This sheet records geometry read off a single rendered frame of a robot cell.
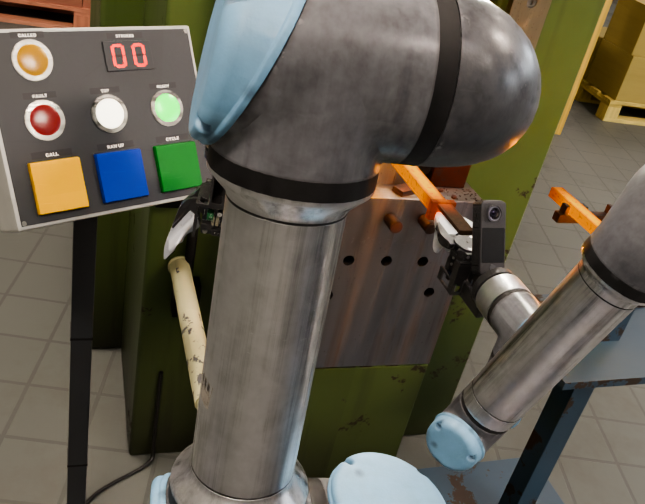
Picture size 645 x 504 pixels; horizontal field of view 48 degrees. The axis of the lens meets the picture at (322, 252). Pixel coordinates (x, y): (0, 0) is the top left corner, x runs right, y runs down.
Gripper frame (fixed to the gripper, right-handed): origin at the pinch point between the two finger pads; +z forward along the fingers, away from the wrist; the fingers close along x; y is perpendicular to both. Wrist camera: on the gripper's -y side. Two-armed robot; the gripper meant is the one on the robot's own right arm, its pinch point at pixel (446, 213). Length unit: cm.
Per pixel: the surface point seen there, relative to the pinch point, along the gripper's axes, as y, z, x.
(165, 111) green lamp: -8.5, 15.4, -46.3
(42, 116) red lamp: -10, 8, -64
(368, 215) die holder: 12.9, 21.7, -3.8
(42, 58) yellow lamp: -17, 12, -65
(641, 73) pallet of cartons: 61, 334, 332
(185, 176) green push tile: 0.6, 10.9, -42.8
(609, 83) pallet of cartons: 75, 349, 320
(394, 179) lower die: 7.5, 27.7, 2.9
